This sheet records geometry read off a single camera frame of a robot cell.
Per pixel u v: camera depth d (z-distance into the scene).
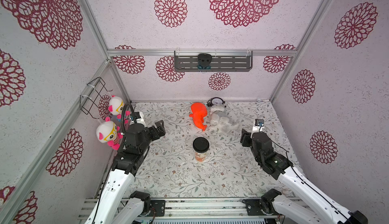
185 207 0.75
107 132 0.77
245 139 0.68
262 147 0.56
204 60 0.88
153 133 0.63
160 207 0.74
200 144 0.78
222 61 0.94
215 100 1.21
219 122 0.95
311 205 0.45
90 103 0.76
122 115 0.49
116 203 0.42
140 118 0.62
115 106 0.90
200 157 0.81
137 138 0.51
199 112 1.06
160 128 0.65
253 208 0.74
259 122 0.65
